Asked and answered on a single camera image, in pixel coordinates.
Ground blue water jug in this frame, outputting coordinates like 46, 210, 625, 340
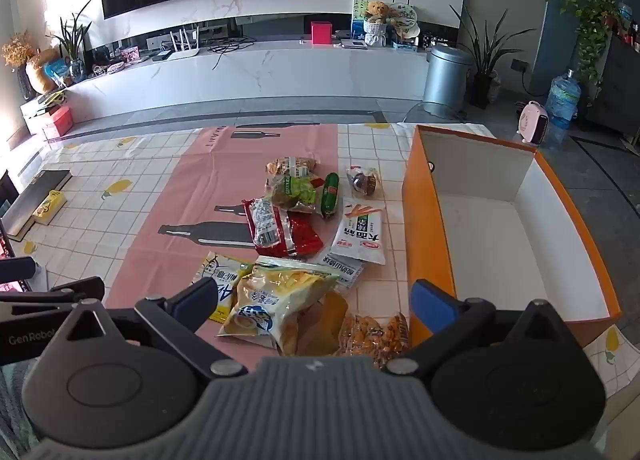
544, 69, 582, 130

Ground white marble tv cabinet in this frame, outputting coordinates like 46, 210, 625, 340
65, 38, 431, 116

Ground brown teddy bear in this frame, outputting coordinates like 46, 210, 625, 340
365, 0, 392, 24

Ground black cables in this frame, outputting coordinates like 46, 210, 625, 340
207, 35, 256, 54

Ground red storage box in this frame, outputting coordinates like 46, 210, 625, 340
42, 105, 74, 140

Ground white storage box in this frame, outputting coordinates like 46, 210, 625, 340
21, 95, 66, 135

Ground green plant in glass vase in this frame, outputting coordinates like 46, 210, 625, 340
47, 0, 93, 84

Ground round glass table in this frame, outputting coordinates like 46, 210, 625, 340
402, 101, 466, 124

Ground red fried strips snack bag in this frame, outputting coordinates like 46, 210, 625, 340
265, 156, 319, 191

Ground clear date walnut packet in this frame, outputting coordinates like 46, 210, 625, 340
345, 165, 381, 201

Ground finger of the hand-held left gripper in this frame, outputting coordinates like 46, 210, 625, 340
0, 276, 106, 308
0, 259, 37, 282

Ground yellow white cartoon packet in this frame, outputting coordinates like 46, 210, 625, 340
192, 251, 253, 325

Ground yellow chips bag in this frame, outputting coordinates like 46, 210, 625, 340
216, 256, 341, 348

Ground red snack packet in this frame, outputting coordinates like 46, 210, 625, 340
242, 197, 325, 259

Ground pink checked tablecloth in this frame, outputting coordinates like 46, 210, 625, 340
10, 121, 632, 391

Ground green ivy potted plant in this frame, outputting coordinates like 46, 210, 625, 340
545, 0, 623, 101

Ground dried flowers in dark vase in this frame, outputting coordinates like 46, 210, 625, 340
1, 31, 38, 102

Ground pink fan heater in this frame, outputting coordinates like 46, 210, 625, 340
517, 100, 549, 145

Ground green raisin bag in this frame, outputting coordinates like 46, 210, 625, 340
267, 174, 321, 215

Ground white candy ball packet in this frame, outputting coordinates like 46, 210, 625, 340
317, 255, 368, 291

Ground white router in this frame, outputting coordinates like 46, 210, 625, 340
167, 26, 201, 60

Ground orange gourd ornament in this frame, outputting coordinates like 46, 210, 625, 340
25, 48, 61, 94

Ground brown snack packet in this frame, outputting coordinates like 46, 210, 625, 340
280, 290, 349, 357

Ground white breadstick bag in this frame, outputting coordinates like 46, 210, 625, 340
330, 197, 388, 266

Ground blue green picture card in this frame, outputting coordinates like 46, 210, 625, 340
351, 0, 371, 41

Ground clear peanut packet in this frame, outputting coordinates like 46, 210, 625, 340
336, 313, 412, 358

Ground green sausage stick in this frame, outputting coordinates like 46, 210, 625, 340
321, 172, 341, 220

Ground grey side cabinet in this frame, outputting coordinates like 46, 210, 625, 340
585, 30, 640, 141

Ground orange cardboard box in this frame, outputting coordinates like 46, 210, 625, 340
402, 124, 622, 343

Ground teal patterned cloth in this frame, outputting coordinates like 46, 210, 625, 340
0, 362, 38, 451

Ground round printed paper fan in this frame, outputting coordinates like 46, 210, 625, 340
389, 2, 418, 28

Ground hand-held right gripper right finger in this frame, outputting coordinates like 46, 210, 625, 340
382, 279, 586, 376

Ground dark grey flat box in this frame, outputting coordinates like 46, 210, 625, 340
0, 169, 72, 241

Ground silver trash can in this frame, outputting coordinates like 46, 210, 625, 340
423, 44, 473, 108

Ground white bouquet basket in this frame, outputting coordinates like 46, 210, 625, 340
363, 20, 388, 47

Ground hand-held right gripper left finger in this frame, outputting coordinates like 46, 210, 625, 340
37, 279, 247, 377

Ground long leaf potted plant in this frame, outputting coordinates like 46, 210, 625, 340
450, 3, 536, 110

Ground yellow small packet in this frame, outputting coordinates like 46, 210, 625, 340
34, 190, 67, 225

